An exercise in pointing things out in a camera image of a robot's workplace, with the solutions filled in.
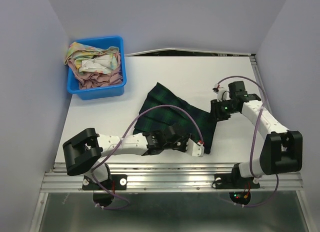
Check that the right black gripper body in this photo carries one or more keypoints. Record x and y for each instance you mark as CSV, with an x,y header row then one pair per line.
x,y
226,109

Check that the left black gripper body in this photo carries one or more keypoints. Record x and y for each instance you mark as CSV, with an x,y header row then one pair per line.
x,y
180,145

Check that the green plaid skirt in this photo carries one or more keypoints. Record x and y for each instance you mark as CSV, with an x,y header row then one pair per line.
x,y
161,118

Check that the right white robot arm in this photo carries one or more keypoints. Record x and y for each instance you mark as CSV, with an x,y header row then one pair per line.
x,y
282,149

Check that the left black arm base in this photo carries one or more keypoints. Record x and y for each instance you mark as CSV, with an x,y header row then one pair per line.
x,y
117,182

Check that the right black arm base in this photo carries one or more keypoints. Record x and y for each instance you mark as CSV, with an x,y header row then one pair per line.
x,y
227,181

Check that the blue plastic bin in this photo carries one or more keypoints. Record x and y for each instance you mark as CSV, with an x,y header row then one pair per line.
x,y
100,92

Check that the dusty pink skirt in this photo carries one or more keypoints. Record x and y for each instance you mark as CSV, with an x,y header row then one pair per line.
x,y
95,80

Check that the pastel floral skirt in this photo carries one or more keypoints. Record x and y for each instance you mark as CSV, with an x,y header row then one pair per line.
x,y
84,58

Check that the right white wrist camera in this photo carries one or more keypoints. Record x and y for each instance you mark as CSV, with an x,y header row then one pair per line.
x,y
221,93

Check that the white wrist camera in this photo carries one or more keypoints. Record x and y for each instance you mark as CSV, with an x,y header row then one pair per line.
x,y
221,93
194,149

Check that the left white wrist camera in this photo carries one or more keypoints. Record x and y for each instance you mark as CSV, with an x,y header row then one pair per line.
x,y
194,149

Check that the aluminium rail frame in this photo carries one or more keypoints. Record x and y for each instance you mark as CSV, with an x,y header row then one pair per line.
x,y
172,191

